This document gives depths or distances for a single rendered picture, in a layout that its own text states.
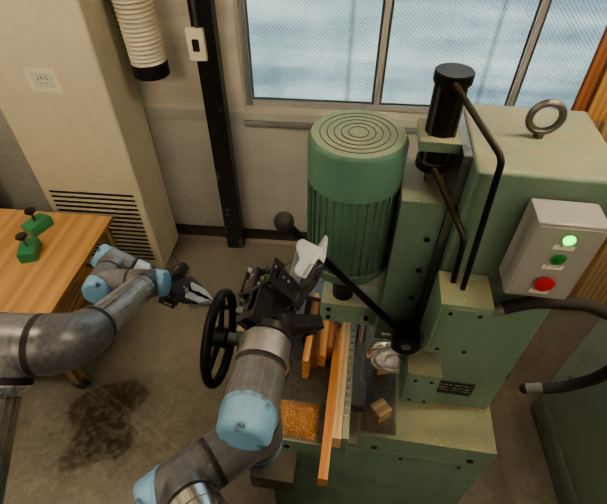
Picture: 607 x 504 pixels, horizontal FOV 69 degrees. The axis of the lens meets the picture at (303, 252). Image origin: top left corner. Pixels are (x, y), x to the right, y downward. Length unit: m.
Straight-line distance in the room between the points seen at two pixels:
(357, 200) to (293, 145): 1.57
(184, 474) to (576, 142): 0.77
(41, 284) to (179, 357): 0.70
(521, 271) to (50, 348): 0.81
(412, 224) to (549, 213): 0.22
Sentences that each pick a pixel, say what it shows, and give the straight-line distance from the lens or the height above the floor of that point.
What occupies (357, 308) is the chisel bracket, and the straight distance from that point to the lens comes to 1.06.
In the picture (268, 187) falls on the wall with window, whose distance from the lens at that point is 2.49.
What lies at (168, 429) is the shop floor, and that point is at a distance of 2.14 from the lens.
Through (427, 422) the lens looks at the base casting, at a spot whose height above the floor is 0.80.
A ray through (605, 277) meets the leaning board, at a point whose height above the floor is 0.27.
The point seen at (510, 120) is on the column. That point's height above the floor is 1.52.
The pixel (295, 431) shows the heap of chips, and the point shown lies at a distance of 1.07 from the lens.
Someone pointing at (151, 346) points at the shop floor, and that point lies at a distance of 2.38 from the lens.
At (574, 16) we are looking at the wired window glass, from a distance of 2.30.
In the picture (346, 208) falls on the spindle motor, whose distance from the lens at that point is 0.79.
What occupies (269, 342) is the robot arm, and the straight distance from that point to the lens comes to 0.63.
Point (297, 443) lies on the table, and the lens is 1.08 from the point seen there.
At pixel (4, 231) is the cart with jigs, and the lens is 2.45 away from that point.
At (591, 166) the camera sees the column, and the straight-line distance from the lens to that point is 0.80.
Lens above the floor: 1.90
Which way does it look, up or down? 45 degrees down
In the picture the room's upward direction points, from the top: straight up
